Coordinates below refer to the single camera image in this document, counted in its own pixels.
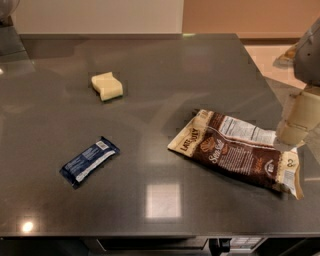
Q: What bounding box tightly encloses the glass bowl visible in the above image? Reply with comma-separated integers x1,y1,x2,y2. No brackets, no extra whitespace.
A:
0,0,20,20

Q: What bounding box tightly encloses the blue snack bar wrapper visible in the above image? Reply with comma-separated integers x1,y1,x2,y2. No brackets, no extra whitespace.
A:
59,137,120,188

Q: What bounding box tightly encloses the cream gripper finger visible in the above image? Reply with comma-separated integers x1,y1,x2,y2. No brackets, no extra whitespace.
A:
277,44,298,65
276,85,320,146

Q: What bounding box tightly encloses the brown chip bag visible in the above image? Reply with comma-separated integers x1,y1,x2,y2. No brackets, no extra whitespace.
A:
168,109,303,199

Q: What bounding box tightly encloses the yellow sponge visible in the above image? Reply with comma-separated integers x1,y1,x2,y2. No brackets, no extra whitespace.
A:
91,72,123,101

